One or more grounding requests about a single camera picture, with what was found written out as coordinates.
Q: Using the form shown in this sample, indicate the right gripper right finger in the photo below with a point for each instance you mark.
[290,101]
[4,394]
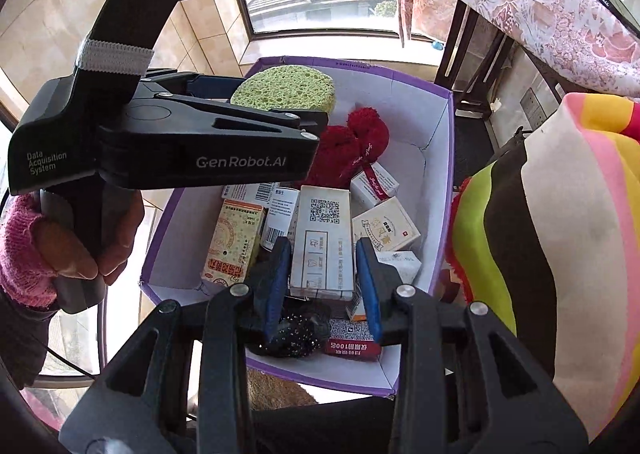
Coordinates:
[466,384]

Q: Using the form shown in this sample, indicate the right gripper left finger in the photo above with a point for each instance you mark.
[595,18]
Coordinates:
[179,384]

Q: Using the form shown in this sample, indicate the red tissue pack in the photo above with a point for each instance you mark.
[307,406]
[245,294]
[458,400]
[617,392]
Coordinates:
[351,340]

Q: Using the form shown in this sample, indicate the black sequin scrunchie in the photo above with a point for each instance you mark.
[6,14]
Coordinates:
[303,329]

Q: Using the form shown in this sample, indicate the white box with drawing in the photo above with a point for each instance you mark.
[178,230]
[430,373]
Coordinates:
[388,226]

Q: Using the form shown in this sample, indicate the beige orange herbal box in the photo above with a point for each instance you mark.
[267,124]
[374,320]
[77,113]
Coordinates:
[234,245]

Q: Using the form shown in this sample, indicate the white cream tall box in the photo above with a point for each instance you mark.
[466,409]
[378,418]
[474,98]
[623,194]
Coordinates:
[323,253]

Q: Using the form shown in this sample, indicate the green round sponge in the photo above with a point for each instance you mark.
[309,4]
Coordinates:
[296,87]

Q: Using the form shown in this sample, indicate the silver white box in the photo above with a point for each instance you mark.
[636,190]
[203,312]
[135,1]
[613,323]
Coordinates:
[373,185]

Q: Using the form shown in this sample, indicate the red knitted cloth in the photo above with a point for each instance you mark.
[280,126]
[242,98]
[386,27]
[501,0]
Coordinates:
[344,150]

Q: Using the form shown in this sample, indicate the orange tissue pack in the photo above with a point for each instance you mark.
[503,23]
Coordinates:
[355,310]

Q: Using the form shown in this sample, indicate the white small box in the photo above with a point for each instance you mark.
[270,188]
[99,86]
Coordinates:
[406,264]

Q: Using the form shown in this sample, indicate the white barcode medicine box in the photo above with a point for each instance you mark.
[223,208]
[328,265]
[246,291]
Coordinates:
[279,202]

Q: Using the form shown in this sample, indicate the left hand pink sleeve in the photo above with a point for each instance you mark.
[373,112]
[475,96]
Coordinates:
[35,250]

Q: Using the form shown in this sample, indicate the striped colourful table cloth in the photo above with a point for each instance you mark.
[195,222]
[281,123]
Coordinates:
[547,236]

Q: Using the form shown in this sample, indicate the pink floral table cloth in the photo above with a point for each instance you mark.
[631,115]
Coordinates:
[580,39]

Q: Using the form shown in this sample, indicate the wall power socket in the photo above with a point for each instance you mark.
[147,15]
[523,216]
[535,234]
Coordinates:
[532,109]

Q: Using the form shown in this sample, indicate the black folding table frame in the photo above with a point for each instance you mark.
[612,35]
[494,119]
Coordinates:
[475,52]

